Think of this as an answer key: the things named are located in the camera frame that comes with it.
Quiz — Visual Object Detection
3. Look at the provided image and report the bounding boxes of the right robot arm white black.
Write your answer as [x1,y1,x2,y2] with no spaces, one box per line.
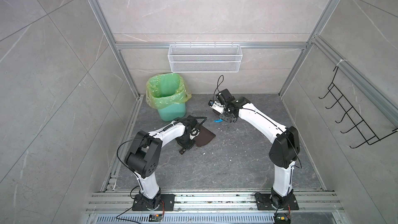
[208,75,300,210]

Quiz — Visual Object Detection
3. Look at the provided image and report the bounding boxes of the white wire mesh basket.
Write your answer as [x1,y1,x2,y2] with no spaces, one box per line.
[167,44,243,73]

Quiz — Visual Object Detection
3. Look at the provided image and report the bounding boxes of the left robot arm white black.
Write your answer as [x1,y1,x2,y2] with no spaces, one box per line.
[117,115,216,211]

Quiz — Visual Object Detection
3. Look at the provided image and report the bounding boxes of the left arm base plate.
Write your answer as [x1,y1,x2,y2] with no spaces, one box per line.
[132,194,176,211]

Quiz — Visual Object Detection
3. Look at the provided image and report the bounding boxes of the dark brown dustpan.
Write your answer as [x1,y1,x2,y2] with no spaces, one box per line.
[193,126,216,147]

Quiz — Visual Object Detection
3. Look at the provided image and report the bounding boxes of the green trash bin with liner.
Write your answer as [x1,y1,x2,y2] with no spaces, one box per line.
[146,73,192,121]

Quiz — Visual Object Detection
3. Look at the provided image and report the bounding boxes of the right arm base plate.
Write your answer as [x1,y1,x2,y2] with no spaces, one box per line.
[255,192,299,211]

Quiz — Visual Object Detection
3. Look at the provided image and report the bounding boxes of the aluminium mounting rail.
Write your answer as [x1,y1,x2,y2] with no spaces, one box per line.
[84,189,350,224]

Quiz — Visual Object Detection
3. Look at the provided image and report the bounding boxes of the black wire hook rack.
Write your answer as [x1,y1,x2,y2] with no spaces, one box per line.
[318,66,398,149]

